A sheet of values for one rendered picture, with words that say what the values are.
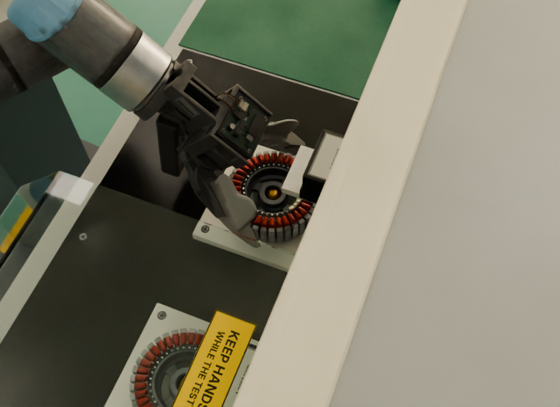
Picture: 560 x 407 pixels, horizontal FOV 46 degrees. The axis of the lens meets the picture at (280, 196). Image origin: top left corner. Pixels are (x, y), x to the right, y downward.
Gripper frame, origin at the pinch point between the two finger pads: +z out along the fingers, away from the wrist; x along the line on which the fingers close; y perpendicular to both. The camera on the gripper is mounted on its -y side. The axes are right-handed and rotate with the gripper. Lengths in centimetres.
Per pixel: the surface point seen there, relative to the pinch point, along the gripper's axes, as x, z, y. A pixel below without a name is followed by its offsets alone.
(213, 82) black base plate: 15.5, -10.3, -12.6
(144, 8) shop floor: 91, -12, -113
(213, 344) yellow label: -26.1, -12.3, 23.8
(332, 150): 0.8, -3.2, 12.6
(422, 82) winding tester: -22, -22, 49
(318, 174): -2.5, -3.4, 12.4
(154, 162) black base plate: 0.7, -11.7, -13.8
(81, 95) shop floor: 54, -13, -114
